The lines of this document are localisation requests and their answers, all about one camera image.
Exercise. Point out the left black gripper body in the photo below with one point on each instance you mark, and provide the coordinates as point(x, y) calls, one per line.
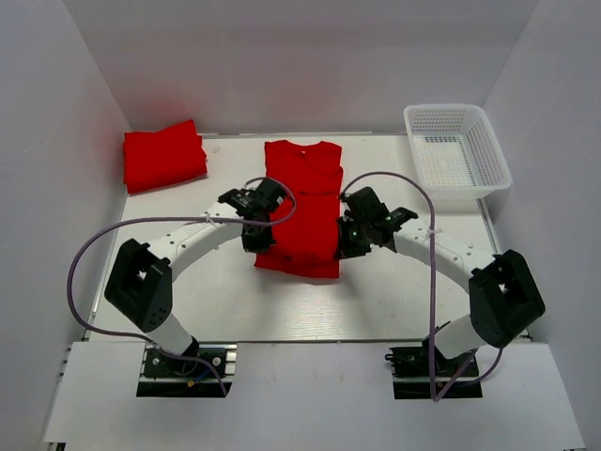
point(268, 216)

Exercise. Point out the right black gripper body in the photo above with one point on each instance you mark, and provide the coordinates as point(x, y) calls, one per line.
point(366, 224)

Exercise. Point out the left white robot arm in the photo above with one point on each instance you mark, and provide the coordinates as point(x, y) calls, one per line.
point(140, 284)

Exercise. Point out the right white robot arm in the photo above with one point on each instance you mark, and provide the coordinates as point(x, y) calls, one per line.
point(504, 298)

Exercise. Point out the folded red t-shirt stack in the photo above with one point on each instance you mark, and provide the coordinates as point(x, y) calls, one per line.
point(155, 160)

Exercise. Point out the white plastic basket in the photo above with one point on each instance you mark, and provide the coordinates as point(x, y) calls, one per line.
point(456, 152)

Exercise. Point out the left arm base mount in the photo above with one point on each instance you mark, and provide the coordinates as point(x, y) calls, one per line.
point(162, 377)

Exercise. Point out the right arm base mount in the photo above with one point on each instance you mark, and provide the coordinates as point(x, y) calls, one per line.
point(411, 378)

